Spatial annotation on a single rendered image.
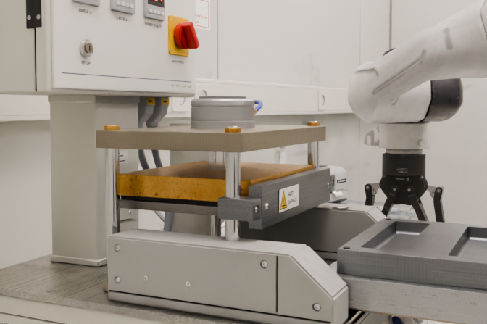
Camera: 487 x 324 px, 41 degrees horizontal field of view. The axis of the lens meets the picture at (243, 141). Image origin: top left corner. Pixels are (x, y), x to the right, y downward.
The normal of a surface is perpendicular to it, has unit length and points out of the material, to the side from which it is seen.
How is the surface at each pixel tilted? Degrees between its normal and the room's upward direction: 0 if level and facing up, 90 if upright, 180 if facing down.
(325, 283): 41
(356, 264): 90
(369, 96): 100
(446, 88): 76
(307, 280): 90
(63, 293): 0
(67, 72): 90
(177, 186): 90
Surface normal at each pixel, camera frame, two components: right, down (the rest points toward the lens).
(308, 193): 0.90, 0.02
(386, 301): -0.43, 0.05
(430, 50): -0.89, -0.04
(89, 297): 0.00, -1.00
